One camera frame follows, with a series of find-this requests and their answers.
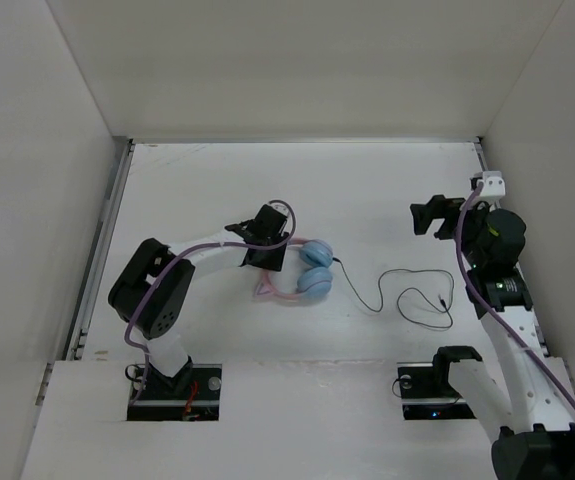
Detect thin black headphone cable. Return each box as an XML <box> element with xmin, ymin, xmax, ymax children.
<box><xmin>331</xmin><ymin>256</ymin><xmax>455</xmax><ymax>331</ymax></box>

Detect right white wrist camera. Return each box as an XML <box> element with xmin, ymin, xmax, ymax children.
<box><xmin>470</xmin><ymin>170</ymin><xmax>506</xmax><ymax>203</ymax></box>

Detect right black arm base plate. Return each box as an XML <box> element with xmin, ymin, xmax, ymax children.
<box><xmin>392</xmin><ymin>362</ymin><xmax>475</xmax><ymax>421</ymax></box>

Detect left metal table rail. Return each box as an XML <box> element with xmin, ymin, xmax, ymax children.
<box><xmin>57</xmin><ymin>137</ymin><xmax>134</xmax><ymax>360</ymax></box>

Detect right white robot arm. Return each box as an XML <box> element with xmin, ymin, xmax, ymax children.
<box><xmin>410</xmin><ymin>195</ymin><xmax>575</xmax><ymax>479</ymax></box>

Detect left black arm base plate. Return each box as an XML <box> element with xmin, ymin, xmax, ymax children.
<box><xmin>125</xmin><ymin>364</ymin><xmax>223</xmax><ymax>422</ymax></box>

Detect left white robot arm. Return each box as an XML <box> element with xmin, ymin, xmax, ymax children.
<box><xmin>108</xmin><ymin>200</ymin><xmax>296</xmax><ymax>404</ymax></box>

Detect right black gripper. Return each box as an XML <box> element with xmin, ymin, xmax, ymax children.
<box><xmin>410</xmin><ymin>193</ymin><xmax>492</xmax><ymax>268</ymax></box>

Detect pink blue cat-ear headphones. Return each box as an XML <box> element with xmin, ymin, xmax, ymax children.
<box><xmin>254</xmin><ymin>238</ymin><xmax>334</xmax><ymax>302</ymax></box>

